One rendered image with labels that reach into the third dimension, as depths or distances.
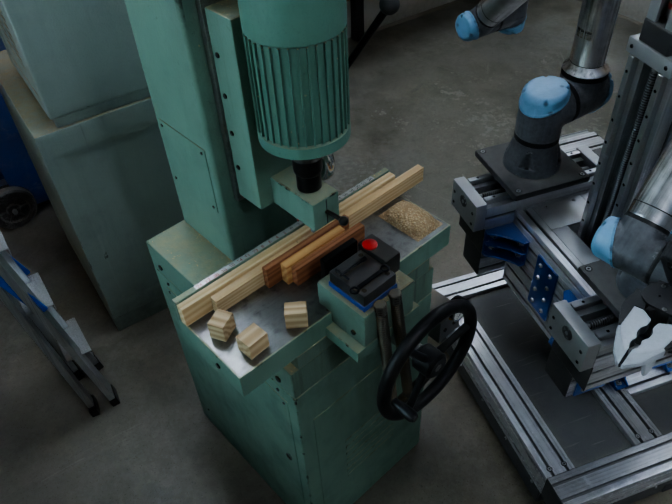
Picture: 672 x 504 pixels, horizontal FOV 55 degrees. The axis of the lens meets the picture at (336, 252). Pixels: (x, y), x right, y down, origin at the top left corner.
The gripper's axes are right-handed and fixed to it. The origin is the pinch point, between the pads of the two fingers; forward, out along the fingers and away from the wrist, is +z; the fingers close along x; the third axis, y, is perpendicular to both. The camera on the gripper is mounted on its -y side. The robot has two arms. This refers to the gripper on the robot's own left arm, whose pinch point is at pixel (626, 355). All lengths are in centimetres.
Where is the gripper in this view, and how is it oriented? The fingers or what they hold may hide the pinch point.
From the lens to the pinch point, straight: 86.7
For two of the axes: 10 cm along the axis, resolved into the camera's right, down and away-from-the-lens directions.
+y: 1.1, 7.3, 6.7
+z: -7.2, 5.2, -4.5
